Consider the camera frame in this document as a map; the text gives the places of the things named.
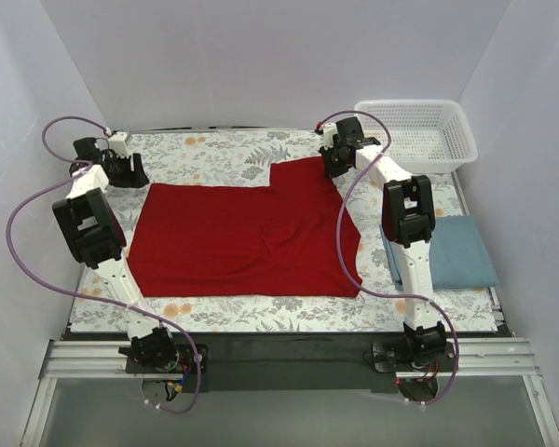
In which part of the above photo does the red t shirt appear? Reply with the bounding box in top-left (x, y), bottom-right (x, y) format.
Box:
top-left (128, 156), bottom-right (361, 298)

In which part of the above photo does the aluminium mounting rail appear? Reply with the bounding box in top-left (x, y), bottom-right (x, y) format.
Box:
top-left (40, 337), bottom-right (540, 378)

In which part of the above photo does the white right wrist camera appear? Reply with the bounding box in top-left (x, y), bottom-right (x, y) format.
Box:
top-left (315, 122), bottom-right (337, 148)

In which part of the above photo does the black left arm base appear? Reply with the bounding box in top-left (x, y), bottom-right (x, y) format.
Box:
top-left (125, 344), bottom-right (210, 373)

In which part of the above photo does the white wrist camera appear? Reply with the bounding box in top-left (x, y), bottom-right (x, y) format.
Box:
top-left (107, 131), bottom-right (131, 157)
top-left (315, 122), bottom-right (337, 148)

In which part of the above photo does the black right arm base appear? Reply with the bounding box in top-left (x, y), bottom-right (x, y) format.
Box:
top-left (371, 333), bottom-right (456, 373)

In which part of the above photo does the floral patterned table mat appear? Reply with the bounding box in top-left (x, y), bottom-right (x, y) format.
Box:
top-left (69, 129), bottom-right (497, 333)

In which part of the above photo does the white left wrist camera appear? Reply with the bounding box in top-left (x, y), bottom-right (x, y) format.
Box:
top-left (107, 131), bottom-right (131, 157)

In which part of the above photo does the white plastic basket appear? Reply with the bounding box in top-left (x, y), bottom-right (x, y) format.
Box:
top-left (355, 100), bottom-right (478, 174)

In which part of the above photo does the folded blue t shirt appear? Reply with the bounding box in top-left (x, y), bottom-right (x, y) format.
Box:
top-left (380, 214), bottom-right (498, 293)

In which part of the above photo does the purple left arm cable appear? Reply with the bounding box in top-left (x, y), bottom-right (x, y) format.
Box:
top-left (7, 115), bottom-right (201, 415)

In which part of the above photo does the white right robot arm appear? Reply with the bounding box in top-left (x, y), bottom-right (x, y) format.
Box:
top-left (315, 116), bottom-right (446, 371)

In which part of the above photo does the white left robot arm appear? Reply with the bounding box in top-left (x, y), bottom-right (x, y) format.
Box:
top-left (52, 134), bottom-right (180, 373)

